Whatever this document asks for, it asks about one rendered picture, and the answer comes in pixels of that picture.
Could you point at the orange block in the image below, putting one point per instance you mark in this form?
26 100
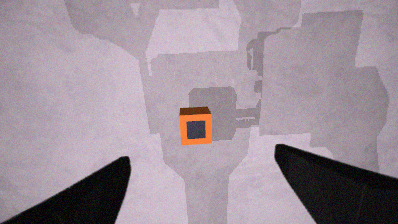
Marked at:
195 125

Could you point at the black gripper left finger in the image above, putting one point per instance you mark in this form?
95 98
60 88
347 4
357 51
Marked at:
96 199

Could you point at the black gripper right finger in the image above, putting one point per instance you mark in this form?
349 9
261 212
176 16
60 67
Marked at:
337 193

